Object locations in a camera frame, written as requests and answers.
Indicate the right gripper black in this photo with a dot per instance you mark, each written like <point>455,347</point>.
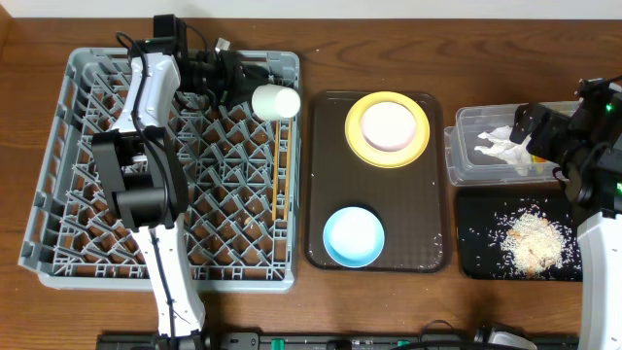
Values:
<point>539,130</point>

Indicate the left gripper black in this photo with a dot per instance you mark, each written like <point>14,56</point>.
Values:
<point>244,83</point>

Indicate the white paper cup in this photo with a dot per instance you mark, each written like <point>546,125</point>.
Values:
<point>275,103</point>

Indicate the white tissue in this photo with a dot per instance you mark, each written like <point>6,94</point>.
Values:
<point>504,149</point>

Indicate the leftover rice pile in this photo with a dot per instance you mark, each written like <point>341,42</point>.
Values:
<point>526,244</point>

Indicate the pink small plate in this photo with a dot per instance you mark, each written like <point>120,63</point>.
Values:
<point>388,126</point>

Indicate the yellow plate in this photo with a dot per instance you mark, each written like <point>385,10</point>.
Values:
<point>370,155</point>

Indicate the light blue bowl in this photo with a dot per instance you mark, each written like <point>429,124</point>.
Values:
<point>353,237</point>

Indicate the green yellow snack wrapper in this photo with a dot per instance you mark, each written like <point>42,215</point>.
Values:
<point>539,160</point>

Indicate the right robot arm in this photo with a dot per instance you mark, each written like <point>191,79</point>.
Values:
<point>588,168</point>

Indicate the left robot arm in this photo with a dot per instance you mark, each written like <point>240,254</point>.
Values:
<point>142,178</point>

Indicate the grey plastic dishwasher rack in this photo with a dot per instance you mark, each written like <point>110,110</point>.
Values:
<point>73,242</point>

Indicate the clear plastic bin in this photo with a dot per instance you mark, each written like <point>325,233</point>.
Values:
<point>467,167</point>

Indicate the black plastic tray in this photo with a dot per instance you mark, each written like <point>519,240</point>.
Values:
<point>475,207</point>

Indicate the dark brown serving tray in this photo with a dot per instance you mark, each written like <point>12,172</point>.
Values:
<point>409,201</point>

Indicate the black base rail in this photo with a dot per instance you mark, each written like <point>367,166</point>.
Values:
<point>255,341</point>

